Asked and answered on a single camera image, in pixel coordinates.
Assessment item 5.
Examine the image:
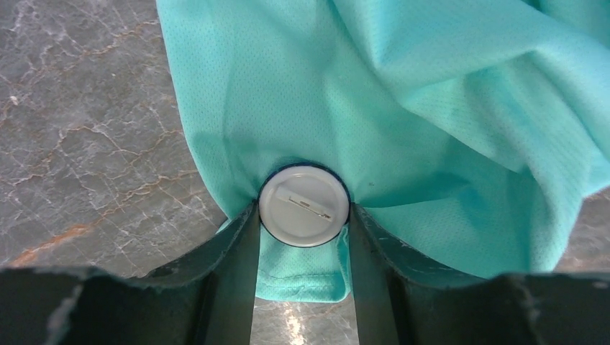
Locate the mint green garment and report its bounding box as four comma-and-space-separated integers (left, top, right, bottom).
157, 1, 609, 278

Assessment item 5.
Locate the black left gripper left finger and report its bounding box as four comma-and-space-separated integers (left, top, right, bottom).
1, 203, 260, 344

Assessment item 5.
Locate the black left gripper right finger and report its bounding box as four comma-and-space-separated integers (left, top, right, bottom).
348, 205, 609, 344

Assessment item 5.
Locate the blue starry round brooch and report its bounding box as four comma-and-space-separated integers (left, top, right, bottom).
258, 163, 350, 248

